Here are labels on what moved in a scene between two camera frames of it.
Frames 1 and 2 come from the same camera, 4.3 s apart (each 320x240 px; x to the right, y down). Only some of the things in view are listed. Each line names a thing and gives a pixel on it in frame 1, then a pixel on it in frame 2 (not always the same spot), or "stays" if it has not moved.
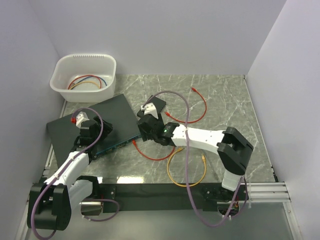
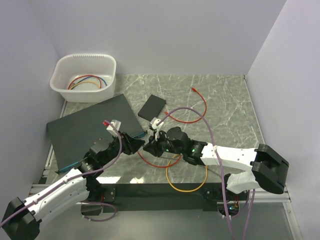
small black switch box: (159, 104) stays
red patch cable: (134, 142) → (160, 166)
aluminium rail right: (276, 192) stays
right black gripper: (145, 136) → (153, 146)
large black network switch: (64, 133) stays
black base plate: (166, 197) stays
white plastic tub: (85, 77) stays
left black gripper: (107, 127) → (131, 145)
